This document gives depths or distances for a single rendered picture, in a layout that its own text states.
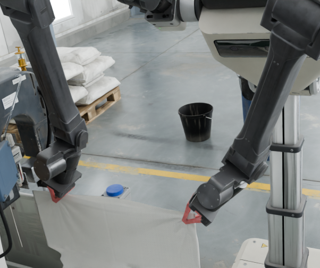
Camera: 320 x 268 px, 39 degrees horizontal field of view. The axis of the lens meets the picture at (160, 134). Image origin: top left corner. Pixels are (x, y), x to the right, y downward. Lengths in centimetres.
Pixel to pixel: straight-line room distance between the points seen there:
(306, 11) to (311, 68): 65
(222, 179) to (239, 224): 185
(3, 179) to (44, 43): 29
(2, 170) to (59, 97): 23
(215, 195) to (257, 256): 124
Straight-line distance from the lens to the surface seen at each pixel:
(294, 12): 70
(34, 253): 213
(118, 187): 159
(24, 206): 198
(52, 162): 113
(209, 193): 94
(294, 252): 179
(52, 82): 102
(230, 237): 268
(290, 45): 72
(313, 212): 289
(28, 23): 92
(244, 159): 96
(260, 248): 220
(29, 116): 135
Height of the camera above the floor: 166
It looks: 24 degrees down
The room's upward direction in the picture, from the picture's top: 8 degrees counter-clockwise
